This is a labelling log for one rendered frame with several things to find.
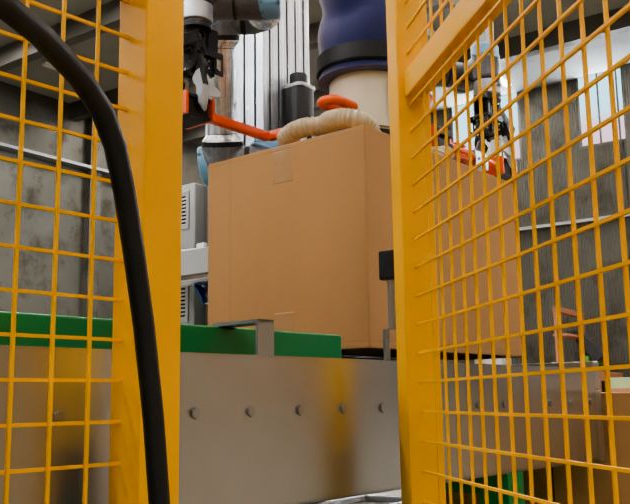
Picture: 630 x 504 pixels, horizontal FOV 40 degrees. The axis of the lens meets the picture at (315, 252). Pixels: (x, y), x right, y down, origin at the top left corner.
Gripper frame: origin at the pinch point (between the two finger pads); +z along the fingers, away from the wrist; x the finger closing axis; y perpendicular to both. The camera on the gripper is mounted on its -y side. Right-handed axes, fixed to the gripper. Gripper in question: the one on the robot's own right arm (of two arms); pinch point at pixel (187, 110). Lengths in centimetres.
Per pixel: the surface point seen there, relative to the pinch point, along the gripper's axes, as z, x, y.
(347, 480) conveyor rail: 72, -58, -23
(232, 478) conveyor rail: 71, -58, -44
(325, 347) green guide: 53, -48, -14
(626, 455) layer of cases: 74, -64, 68
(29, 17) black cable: 45, -102, -102
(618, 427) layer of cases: 68, -63, 68
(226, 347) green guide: 54, -47, -35
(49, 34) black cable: 45, -101, -100
